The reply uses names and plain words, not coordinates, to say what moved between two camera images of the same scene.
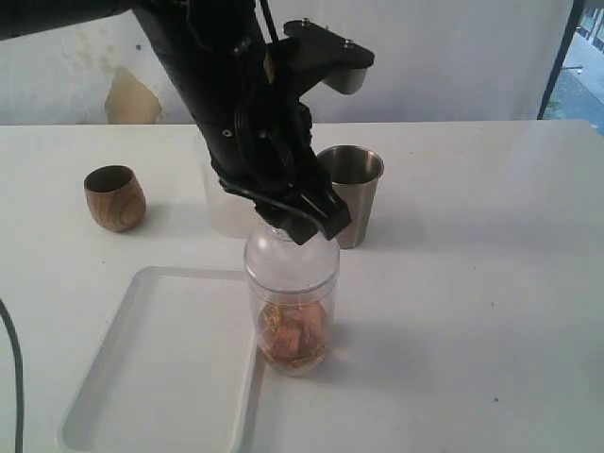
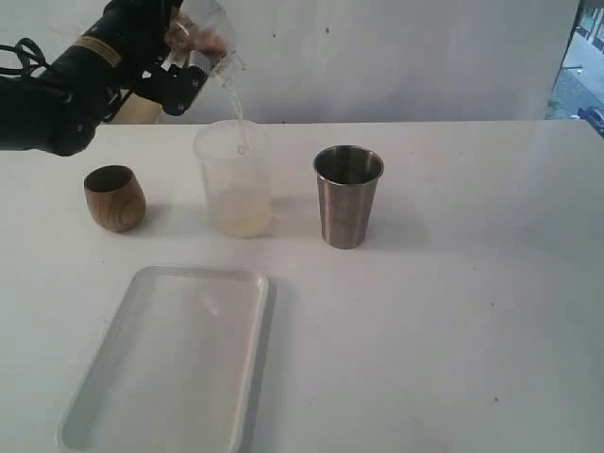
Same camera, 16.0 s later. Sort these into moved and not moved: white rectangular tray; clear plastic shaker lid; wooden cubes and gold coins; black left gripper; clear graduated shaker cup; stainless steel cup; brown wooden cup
Moved: black left gripper; clear plastic shaker lid; clear graduated shaker cup; wooden cubes and gold coins
Not moved: white rectangular tray; stainless steel cup; brown wooden cup
